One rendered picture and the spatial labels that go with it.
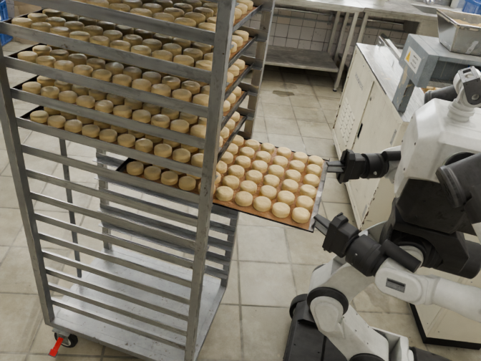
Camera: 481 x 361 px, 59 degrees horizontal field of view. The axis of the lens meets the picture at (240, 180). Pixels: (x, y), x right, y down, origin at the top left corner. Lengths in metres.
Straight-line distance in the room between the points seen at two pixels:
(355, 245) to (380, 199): 1.40
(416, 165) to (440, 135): 0.10
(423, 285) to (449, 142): 0.34
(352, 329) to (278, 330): 0.56
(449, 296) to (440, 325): 1.15
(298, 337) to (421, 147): 1.05
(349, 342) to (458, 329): 0.71
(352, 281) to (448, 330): 0.87
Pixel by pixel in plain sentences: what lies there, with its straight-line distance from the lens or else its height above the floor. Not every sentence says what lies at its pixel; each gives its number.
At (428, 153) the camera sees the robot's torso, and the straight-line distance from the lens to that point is 1.12.
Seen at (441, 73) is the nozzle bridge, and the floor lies 1.08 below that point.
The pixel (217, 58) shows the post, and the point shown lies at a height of 1.38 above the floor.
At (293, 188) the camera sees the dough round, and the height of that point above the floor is 0.97.
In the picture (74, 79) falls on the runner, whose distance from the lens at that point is 1.20.
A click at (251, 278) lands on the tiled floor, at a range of 2.30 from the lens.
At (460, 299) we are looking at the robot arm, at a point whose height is 1.02.
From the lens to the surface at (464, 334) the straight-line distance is 2.32.
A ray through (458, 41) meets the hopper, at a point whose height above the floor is 1.24.
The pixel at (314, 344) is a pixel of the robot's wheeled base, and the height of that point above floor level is 0.19.
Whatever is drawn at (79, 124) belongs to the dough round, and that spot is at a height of 1.06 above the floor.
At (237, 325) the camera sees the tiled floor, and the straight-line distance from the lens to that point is 2.11.
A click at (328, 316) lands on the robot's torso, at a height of 0.53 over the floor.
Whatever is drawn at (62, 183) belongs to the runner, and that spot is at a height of 0.87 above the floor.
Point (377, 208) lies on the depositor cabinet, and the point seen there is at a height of 0.29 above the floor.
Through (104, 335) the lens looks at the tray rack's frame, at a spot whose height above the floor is 0.15.
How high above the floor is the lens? 1.70
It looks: 35 degrees down
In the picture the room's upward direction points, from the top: 9 degrees clockwise
